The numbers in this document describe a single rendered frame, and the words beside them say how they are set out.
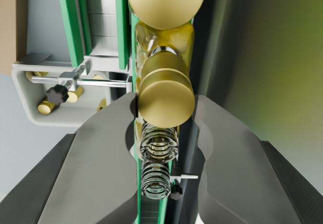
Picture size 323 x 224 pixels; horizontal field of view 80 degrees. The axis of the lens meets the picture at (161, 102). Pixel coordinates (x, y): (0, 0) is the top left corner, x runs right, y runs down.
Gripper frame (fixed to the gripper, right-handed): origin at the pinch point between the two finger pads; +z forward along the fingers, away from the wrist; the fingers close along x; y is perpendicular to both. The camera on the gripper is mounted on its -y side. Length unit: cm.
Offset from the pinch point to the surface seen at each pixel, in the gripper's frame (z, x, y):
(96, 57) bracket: 26.7, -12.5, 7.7
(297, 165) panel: 0.9, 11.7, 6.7
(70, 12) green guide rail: 19.4, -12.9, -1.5
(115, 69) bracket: 26.8, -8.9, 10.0
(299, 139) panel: 2.0, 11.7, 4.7
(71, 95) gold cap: 33.8, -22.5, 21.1
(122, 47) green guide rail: 18.8, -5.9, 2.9
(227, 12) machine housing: 37.3, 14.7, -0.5
